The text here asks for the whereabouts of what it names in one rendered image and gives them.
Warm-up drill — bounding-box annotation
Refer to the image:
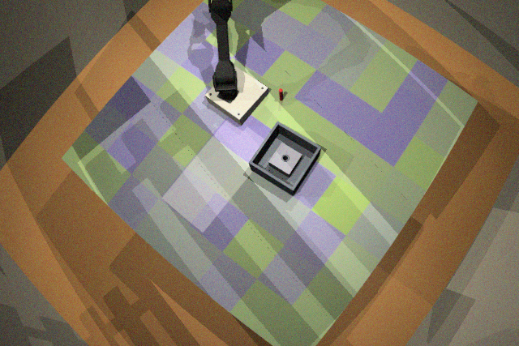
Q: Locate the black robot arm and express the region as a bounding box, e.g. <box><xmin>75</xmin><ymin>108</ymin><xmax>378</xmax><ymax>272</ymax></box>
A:
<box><xmin>208</xmin><ymin>0</ymin><xmax>238</xmax><ymax>104</ymax></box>

